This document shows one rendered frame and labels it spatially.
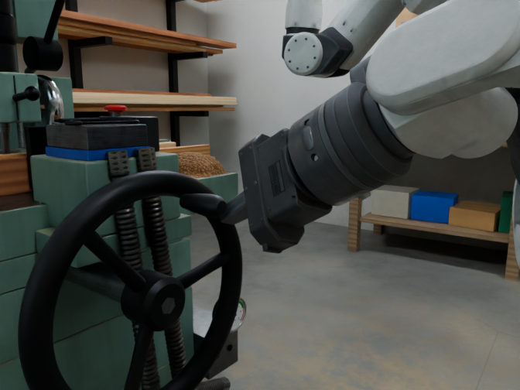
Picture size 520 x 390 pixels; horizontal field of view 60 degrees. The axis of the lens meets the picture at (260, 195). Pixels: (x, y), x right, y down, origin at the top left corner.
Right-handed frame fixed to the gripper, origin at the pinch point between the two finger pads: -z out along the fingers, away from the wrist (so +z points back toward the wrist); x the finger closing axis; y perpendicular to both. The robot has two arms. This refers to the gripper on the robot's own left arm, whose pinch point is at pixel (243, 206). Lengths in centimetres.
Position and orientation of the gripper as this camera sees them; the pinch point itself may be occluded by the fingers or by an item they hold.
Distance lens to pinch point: 48.6
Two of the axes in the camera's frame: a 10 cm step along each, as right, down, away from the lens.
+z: 6.7, -3.9, -6.3
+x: -1.5, -9.0, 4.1
